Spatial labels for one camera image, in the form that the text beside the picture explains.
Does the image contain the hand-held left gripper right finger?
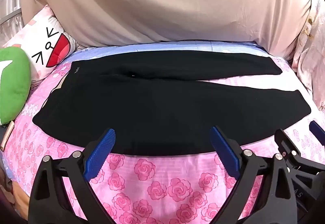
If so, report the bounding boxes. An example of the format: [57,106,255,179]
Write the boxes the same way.
[210,126,297,224]

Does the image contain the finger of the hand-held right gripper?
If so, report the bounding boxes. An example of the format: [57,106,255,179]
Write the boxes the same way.
[275,128,325,182]
[309,121,325,141]

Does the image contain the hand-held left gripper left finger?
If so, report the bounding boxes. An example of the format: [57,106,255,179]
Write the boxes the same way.
[29,128,116,224]

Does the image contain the black pants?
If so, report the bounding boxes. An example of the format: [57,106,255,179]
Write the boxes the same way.
[32,50,312,157]

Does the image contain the pink floral bedsheet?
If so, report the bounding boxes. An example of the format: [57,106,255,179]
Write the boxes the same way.
[4,40,325,224]

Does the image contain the pale floral cloth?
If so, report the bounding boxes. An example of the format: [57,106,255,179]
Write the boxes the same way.
[291,0,325,110]

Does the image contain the brown cloth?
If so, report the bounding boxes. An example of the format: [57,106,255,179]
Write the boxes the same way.
[0,168,29,217]

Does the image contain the green plush cushion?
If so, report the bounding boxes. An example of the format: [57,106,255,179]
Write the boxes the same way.
[0,47,31,126]

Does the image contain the cartoon face pillow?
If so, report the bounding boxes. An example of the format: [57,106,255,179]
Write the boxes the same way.
[2,4,78,80]

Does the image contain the beige curtain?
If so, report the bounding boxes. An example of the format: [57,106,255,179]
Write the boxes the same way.
[20,0,314,59]

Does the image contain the metal rail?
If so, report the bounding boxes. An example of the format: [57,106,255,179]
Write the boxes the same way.
[0,9,22,27]

